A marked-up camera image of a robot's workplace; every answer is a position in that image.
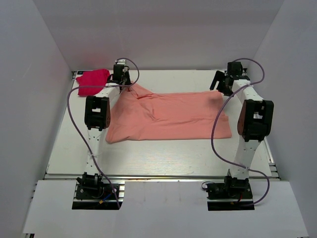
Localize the salmon pink t shirt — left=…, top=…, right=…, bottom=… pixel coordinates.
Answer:
left=106, top=84, right=232, bottom=144

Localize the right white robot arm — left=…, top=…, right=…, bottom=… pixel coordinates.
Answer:
left=210, top=58, right=274, bottom=181

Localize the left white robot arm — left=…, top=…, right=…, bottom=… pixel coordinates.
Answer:
left=77, top=59, right=131, bottom=177

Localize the folded magenta t shirt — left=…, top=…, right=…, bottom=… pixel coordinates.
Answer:
left=76, top=69, right=110, bottom=97

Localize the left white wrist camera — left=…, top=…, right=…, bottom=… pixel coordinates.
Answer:
left=115, top=58, right=129, bottom=67

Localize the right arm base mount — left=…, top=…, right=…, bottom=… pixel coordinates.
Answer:
left=202, top=176, right=255, bottom=211

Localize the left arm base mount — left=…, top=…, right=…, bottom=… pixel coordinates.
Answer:
left=72, top=183, right=119, bottom=210

